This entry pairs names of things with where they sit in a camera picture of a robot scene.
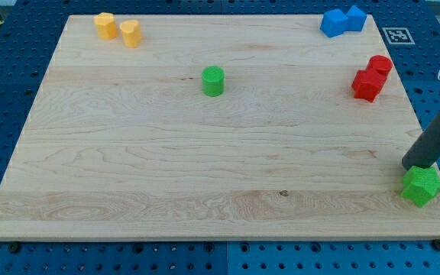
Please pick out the wooden board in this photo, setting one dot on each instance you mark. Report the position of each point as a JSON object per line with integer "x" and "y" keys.
{"x": 121, "y": 144}

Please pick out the green cylinder block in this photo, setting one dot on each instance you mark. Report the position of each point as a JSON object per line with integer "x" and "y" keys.
{"x": 213, "y": 78}

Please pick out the yellow heart block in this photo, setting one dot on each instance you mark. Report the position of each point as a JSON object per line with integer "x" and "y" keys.
{"x": 131, "y": 32}

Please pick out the red hexagon block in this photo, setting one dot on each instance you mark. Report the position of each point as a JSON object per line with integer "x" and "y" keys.
{"x": 368, "y": 84}

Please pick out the blue angular block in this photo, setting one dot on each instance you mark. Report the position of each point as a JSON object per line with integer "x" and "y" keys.
{"x": 334, "y": 23}

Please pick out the yellow hexagon block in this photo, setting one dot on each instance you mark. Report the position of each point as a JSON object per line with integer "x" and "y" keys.
{"x": 106, "y": 26}

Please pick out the red cylinder block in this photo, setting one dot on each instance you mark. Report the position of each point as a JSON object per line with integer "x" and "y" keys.
{"x": 383, "y": 65}

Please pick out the blue cube block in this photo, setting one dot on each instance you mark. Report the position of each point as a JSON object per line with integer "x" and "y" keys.
{"x": 356, "y": 19}

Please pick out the white fiducial marker tag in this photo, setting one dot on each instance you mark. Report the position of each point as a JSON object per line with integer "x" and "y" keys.
{"x": 398, "y": 36}

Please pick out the green star block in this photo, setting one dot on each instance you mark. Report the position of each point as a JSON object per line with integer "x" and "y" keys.
{"x": 420, "y": 185}

